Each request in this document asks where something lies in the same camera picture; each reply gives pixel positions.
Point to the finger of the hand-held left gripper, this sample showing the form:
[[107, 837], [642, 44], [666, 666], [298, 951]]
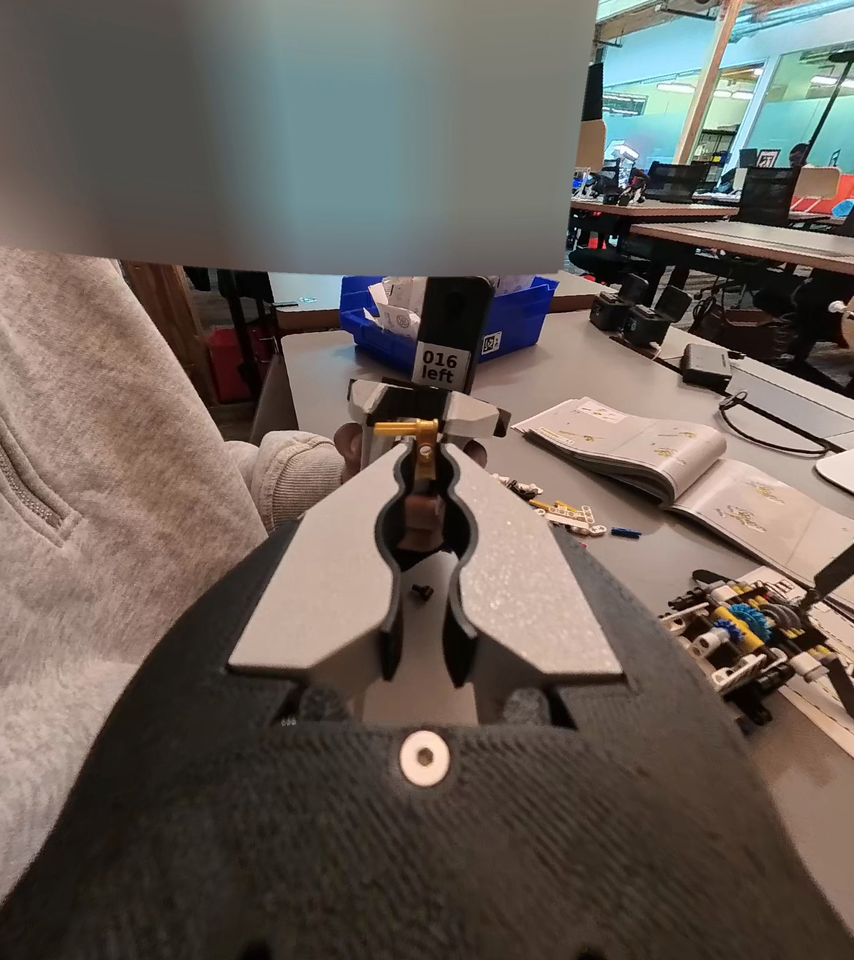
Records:
[[472, 416], [374, 401]]

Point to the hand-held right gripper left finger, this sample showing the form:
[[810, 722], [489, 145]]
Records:
[[314, 600]]

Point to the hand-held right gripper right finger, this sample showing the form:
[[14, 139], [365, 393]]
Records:
[[532, 607]]

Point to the yellow lego connector piece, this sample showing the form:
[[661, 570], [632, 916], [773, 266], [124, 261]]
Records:
[[404, 427]]

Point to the person's left forearm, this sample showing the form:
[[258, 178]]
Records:
[[292, 472]]

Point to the pile of loose lego pieces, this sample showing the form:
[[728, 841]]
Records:
[[569, 514]]

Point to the black lego pin connector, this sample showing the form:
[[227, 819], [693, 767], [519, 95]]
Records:
[[422, 591]]

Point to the open lego instruction booklet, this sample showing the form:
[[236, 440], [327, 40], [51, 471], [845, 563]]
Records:
[[622, 442]]

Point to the zebra striped lego plane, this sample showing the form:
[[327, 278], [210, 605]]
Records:
[[742, 637]]

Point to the lego sticker sheet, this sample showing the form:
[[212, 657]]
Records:
[[847, 720]]

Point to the person's left hand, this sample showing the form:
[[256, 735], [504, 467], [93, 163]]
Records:
[[348, 450]]

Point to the blue plastic bin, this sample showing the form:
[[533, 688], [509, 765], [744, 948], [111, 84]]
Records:
[[517, 330]]

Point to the red container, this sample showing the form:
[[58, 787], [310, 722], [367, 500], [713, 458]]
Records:
[[231, 367]]

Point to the wooden edged desk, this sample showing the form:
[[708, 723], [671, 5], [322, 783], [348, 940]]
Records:
[[757, 244], [652, 210]]

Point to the black power adapter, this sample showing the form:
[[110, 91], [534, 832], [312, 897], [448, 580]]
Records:
[[706, 364]]

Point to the wooden support post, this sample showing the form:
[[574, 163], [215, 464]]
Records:
[[712, 75]]

